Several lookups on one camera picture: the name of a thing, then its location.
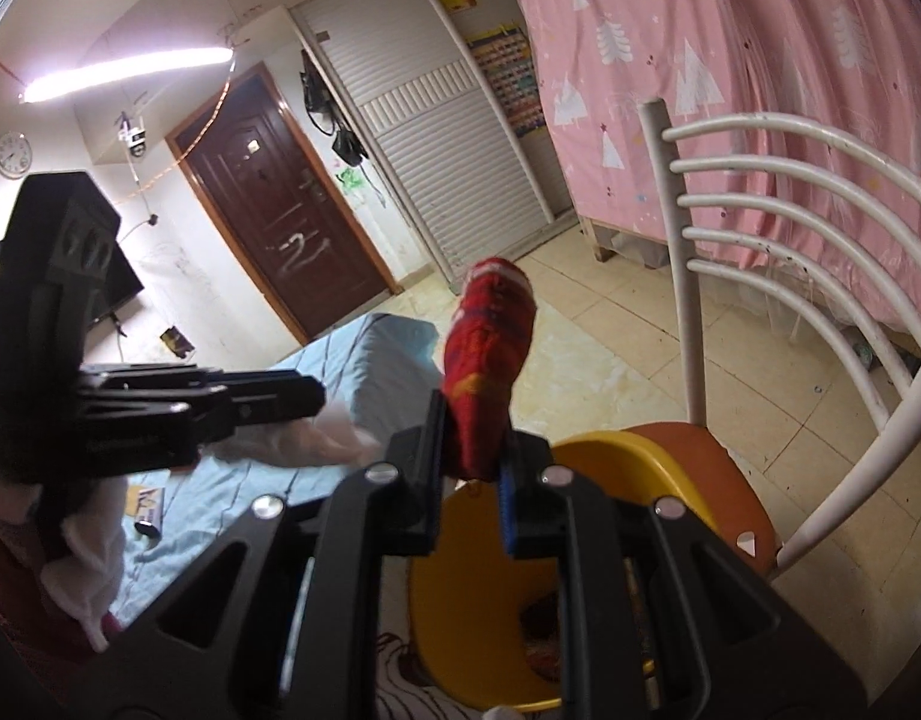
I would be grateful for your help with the wall clock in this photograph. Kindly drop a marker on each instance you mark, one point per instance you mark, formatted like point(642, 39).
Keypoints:
point(15, 155)

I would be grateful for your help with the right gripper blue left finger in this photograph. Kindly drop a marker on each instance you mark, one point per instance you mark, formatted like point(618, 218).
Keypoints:
point(423, 456)

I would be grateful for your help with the red knitted sock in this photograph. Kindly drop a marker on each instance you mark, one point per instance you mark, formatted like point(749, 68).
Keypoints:
point(486, 348)

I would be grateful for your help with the dark brown door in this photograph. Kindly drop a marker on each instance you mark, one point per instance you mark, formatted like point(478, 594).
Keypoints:
point(266, 190)

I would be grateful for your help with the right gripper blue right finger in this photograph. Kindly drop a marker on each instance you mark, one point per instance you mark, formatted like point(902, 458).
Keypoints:
point(532, 494)

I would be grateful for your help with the white gloved left hand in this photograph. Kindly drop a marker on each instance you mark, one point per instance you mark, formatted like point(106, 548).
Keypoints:
point(64, 569)

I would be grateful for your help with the white security camera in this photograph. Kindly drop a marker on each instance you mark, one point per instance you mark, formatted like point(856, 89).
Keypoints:
point(132, 134)

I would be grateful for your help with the colourful wall chart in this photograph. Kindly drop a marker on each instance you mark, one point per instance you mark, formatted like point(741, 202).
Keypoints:
point(505, 59)

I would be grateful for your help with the white slatted wardrobe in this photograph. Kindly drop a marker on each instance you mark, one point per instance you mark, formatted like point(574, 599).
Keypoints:
point(404, 72)

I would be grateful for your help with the black wall television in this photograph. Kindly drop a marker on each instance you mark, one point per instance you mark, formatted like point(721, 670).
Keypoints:
point(122, 286)

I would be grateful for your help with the white metal chair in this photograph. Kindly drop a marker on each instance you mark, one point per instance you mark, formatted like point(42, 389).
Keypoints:
point(898, 427)

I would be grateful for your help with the black hanging bags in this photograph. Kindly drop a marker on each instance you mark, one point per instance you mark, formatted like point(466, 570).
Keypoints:
point(325, 114)

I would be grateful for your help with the yellow trash bin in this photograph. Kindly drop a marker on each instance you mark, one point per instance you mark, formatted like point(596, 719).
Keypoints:
point(485, 626)

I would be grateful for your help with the light blue bed sheet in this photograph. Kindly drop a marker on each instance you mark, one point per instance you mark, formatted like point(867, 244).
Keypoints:
point(380, 368)

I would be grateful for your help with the pink tree-print curtain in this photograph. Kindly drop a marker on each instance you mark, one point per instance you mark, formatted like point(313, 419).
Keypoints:
point(852, 64)

